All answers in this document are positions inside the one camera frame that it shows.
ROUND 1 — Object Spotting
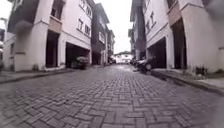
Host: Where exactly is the concrete pavement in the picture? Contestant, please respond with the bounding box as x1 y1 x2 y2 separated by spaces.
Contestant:
150 68 224 96
0 68 76 85

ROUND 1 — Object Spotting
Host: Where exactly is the dark car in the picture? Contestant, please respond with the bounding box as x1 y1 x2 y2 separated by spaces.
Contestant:
71 55 90 70

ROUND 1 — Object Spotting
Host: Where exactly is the dark vehicle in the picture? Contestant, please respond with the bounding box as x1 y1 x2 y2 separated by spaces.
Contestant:
133 57 156 74

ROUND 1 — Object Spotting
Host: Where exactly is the pale building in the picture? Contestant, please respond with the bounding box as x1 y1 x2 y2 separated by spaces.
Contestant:
106 29 116 65

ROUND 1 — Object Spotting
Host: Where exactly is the white building with garage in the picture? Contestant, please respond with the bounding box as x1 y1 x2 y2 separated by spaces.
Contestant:
2 0 94 73
143 0 224 74

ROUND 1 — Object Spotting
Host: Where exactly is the dark building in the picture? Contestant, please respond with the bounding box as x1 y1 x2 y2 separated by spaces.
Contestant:
90 2 110 66
128 0 148 62

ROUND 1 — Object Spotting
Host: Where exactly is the low white building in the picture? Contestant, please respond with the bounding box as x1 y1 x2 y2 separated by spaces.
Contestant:
114 50 134 65

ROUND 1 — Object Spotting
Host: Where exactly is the grey brick paved road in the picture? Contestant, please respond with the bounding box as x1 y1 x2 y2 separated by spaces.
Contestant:
0 63 224 128

